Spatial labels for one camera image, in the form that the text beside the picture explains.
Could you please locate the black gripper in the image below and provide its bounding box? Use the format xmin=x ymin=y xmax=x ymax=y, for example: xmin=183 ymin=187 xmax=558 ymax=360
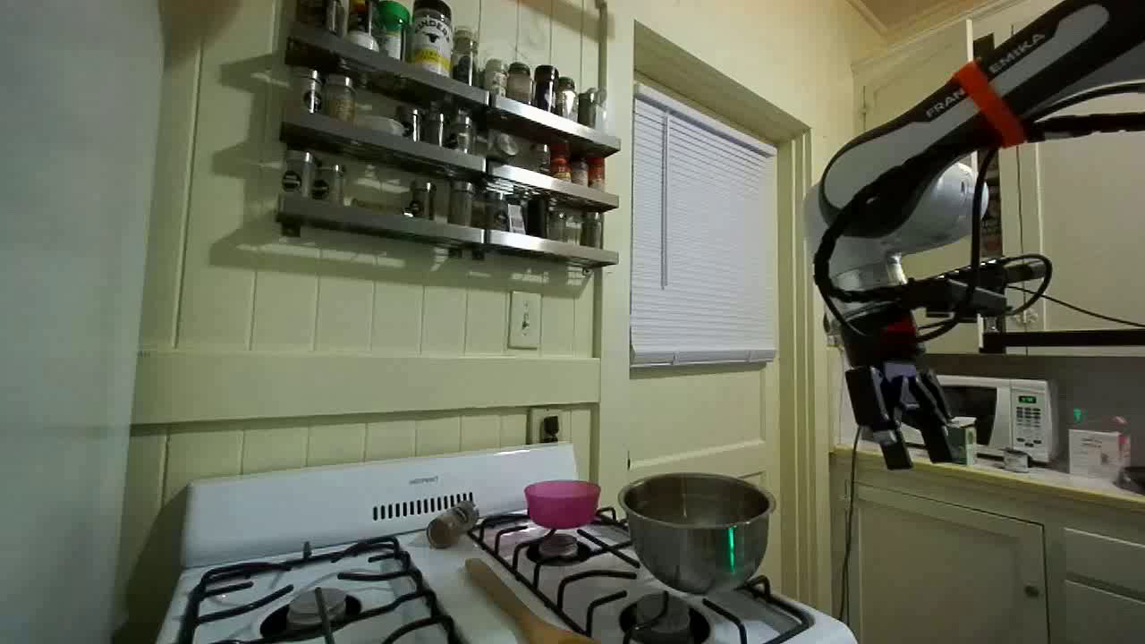
xmin=840 ymin=334 xmax=962 ymax=473

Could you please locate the wooden spatula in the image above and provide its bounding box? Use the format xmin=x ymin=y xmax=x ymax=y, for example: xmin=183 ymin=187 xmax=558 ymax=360
xmin=462 ymin=552 xmax=597 ymax=644

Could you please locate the stainless steel bowl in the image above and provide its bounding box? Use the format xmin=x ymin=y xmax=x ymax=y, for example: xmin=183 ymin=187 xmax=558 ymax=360
xmin=615 ymin=473 xmax=778 ymax=598

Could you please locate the pink plastic bowl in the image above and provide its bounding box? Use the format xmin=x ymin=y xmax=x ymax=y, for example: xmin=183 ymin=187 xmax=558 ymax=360
xmin=522 ymin=477 xmax=604 ymax=533

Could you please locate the green can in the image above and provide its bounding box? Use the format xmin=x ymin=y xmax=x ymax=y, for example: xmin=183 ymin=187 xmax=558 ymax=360
xmin=944 ymin=410 xmax=979 ymax=465

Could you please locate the white microwave oven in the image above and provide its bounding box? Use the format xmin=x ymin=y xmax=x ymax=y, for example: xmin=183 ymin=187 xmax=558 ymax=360
xmin=933 ymin=372 xmax=1062 ymax=470

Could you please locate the cream lower cabinet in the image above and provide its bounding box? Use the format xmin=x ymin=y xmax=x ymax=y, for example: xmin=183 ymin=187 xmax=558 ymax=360
xmin=831 ymin=443 xmax=1145 ymax=644

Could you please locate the white pink box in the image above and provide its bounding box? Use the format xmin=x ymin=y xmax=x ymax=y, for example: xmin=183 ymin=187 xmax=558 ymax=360
xmin=1067 ymin=425 xmax=1133 ymax=481

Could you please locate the black stove grate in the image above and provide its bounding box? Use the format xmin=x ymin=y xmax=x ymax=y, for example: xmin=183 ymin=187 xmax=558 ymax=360
xmin=175 ymin=533 xmax=462 ymax=644
xmin=463 ymin=503 xmax=816 ymax=644

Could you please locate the round wooden brush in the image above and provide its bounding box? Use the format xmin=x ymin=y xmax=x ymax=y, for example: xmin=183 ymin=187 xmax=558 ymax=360
xmin=420 ymin=503 xmax=481 ymax=552

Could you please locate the dark spice jar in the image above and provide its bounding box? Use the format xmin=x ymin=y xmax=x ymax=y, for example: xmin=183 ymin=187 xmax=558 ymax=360
xmin=534 ymin=62 xmax=560 ymax=114

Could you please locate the white gas stove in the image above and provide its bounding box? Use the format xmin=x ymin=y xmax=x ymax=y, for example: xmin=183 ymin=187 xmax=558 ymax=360
xmin=154 ymin=441 xmax=857 ymax=644

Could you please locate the large jar white label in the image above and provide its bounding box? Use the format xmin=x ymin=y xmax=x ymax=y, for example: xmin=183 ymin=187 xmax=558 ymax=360
xmin=409 ymin=0 xmax=456 ymax=80

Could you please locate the green lid bottle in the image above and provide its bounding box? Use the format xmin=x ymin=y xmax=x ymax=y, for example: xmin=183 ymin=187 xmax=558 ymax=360
xmin=373 ymin=0 xmax=416 ymax=62

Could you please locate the white refrigerator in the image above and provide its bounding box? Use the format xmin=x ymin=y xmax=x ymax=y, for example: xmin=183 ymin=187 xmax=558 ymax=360
xmin=0 ymin=0 xmax=164 ymax=644

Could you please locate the cream upper wall cabinet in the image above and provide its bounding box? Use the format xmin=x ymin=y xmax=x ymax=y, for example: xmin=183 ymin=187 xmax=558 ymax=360
xmin=999 ymin=119 xmax=1145 ymax=336

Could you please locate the cream wall switch plate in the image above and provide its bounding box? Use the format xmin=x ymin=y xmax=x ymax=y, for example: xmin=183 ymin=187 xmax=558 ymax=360
xmin=509 ymin=286 xmax=548 ymax=353

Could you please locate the grey wall spice rack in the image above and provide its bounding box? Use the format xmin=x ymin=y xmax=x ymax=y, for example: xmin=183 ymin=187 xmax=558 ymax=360
xmin=273 ymin=20 xmax=622 ymax=269

